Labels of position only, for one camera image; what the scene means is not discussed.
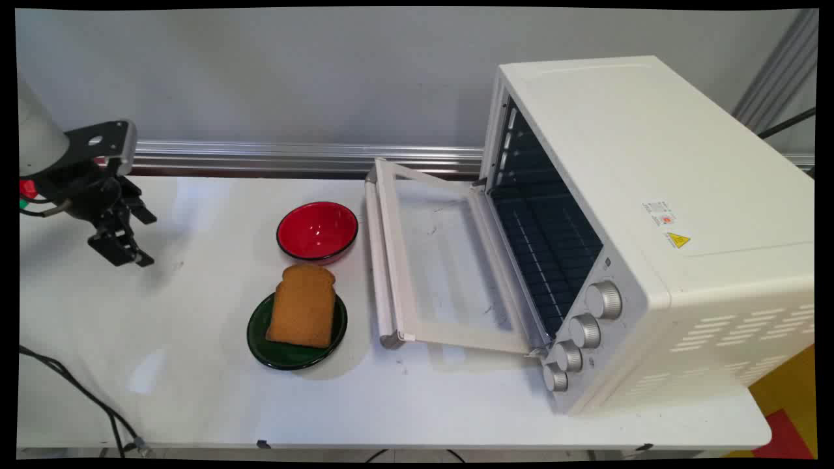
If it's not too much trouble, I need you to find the white glass oven door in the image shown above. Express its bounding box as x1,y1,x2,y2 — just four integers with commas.
364,158,549,356

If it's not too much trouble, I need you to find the white toaster oven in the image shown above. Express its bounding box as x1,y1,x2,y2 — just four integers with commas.
479,55,816,416

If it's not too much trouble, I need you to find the brown toast slice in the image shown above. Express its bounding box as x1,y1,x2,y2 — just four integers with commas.
265,263,337,349

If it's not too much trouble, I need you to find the aluminium frame rail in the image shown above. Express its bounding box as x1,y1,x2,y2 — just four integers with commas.
130,139,484,178

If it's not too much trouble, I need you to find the silver oven knob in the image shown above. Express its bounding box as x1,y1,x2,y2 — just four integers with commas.
542,362,569,393
553,340,584,373
584,280,624,320
568,313,602,349

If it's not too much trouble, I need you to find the dark green plate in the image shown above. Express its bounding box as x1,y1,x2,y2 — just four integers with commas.
246,291,349,371

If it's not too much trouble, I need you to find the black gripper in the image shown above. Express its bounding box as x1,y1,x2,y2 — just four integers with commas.
33,160,158,268

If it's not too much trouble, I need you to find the black oven power cable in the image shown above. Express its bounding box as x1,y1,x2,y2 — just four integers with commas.
757,106,816,140

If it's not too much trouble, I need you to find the aluminium frame post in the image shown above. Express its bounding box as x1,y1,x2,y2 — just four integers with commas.
732,9,819,131

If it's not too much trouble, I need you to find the red bowl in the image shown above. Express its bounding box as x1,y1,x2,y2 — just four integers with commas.
276,201,360,264

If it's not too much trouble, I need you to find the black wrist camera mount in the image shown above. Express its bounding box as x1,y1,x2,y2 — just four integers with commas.
63,120,137,177

